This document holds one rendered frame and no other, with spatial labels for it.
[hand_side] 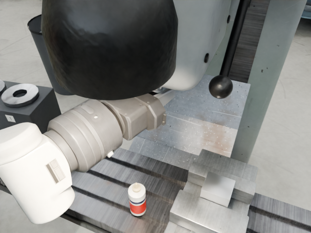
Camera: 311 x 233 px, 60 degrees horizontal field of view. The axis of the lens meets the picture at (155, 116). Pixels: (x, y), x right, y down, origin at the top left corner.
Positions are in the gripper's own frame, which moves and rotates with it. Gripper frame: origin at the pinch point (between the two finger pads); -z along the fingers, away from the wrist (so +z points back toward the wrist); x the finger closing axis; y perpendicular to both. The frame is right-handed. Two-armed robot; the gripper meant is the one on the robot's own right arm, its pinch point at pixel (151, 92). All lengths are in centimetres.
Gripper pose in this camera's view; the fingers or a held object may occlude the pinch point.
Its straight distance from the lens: 48.1
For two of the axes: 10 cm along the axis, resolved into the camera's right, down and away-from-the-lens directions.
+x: -7.5, -4.4, 4.9
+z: -6.6, 4.9, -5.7
